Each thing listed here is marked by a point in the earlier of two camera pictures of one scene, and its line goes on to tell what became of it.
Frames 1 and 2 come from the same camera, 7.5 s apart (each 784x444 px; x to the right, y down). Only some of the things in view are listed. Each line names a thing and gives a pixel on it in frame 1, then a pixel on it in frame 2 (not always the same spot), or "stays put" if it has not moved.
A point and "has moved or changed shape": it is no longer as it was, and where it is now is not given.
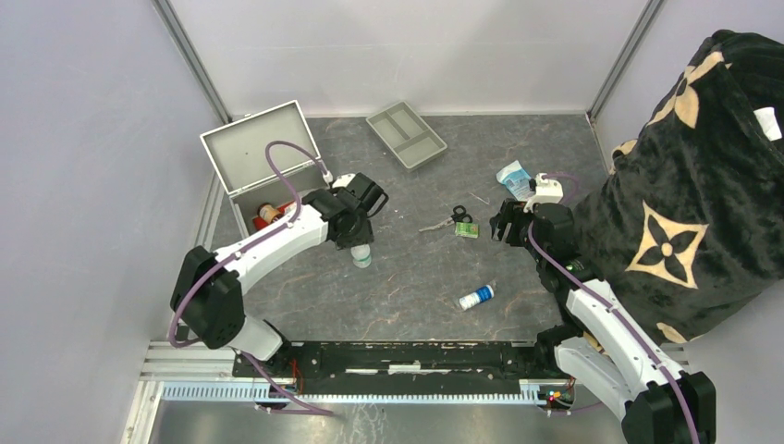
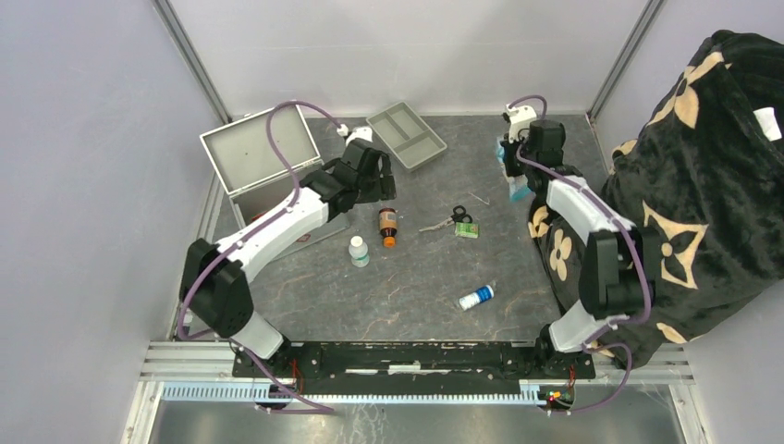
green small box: [466, 229] stays put
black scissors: [459, 215] stays put
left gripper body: [361, 233] → [375, 188]
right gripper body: [513, 212] → [514, 165]
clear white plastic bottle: [361, 255] stays put
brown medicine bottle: [269, 213] → [388, 227]
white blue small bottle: [468, 301] stays put
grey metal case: [268, 162] stays put
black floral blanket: [688, 226] stays put
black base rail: [396, 362] stays put
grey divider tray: [410, 139] stays put
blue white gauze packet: [515, 178] has moved or changed shape
